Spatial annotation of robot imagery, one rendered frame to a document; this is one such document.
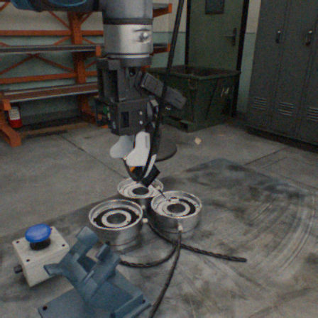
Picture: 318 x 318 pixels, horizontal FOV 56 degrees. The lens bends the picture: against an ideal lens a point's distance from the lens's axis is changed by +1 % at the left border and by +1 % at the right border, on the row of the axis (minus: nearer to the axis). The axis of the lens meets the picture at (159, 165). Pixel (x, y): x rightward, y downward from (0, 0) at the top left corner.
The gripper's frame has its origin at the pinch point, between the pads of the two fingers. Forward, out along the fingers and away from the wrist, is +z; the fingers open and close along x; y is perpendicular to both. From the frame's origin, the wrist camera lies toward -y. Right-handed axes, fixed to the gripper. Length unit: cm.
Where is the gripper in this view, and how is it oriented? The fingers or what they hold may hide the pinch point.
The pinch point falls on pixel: (143, 167)
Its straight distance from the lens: 56.9
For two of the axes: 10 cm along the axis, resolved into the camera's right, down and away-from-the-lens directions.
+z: 0.0, 9.1, 4.2
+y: -7.5, 2.7, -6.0
